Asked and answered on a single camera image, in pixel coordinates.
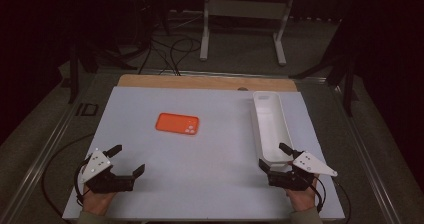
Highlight orange phone case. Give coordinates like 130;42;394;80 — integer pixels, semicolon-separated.
154;112;200;136

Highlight person's right hand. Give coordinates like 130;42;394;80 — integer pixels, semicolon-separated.
285;180;318;213

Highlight person's left hand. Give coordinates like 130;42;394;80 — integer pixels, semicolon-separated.
82;185;116;216

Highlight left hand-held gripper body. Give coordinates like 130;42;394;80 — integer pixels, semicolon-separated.
79;148;137;195

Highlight white board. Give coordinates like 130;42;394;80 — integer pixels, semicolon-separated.
62;86;346;221

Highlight long white plastic tray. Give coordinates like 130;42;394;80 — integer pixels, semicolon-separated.
252;90;295;168

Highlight black stand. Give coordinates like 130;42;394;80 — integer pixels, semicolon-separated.
289;17;359;118
66;33;138;105

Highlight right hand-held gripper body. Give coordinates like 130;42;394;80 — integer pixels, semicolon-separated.
268;151;338;192

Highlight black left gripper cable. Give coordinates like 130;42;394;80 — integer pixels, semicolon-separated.
40;132;98;222

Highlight white metal stand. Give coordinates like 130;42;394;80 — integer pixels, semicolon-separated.
199;0;298;67

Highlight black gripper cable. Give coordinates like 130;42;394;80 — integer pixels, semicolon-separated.
40;132;98;222
314;175;352;224

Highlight black floor cable bundle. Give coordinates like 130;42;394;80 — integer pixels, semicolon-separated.
138;37;203;77

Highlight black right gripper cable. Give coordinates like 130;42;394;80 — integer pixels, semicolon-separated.
314;175;352;224

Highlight metal floor rail frame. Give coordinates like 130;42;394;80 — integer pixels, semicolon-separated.
0;68;403;224

